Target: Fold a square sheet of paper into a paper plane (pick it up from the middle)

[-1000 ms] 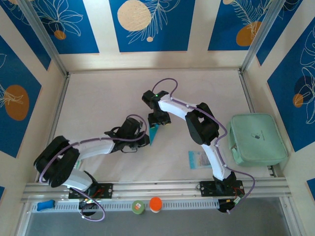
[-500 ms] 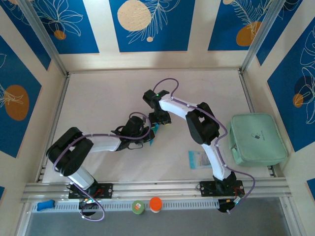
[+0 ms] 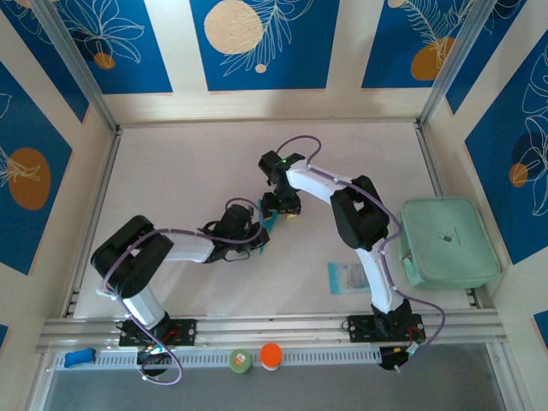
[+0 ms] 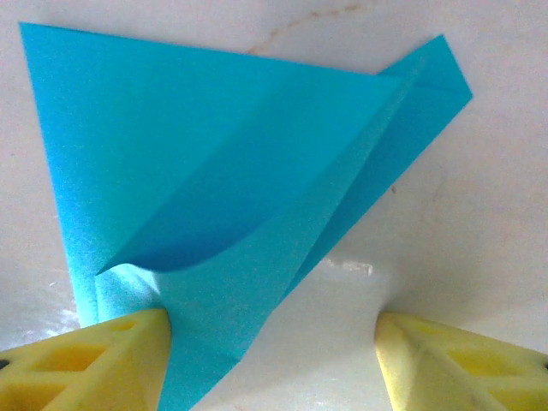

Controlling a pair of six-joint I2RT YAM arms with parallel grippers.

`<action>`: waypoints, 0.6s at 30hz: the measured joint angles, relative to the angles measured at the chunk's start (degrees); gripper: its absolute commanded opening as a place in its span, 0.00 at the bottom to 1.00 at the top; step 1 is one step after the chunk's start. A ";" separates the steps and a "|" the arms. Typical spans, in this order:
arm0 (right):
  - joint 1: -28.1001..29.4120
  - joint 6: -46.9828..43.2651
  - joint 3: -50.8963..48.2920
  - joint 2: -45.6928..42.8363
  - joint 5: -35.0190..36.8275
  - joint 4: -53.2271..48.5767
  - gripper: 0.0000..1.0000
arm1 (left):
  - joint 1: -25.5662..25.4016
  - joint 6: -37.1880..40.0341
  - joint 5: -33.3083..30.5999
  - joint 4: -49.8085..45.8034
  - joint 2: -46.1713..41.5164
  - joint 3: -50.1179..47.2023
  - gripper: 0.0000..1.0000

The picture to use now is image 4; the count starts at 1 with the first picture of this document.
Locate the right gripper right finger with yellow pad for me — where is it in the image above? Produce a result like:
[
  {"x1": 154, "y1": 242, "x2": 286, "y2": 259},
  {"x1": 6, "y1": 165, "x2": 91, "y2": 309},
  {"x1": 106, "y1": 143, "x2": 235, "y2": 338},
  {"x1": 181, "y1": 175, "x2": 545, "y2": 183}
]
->
[{"x1": 375, "y1": 311, "x2": 548, "y2": 411}]

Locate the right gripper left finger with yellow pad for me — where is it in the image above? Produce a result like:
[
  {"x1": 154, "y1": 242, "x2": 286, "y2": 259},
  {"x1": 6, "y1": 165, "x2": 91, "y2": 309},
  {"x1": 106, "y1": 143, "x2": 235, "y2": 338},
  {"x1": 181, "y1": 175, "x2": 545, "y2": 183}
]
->
[{"x1": 0, "y1": 308, "x2": 172, "y2": 411}]

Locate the blue paper sheet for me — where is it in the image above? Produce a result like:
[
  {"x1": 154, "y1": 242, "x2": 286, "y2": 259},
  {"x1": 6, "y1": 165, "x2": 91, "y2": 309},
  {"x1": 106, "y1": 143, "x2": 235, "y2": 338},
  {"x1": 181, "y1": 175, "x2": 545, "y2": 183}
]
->
[{"x1": 18, "y1": 21, "x2": 475, "y2": 411}]

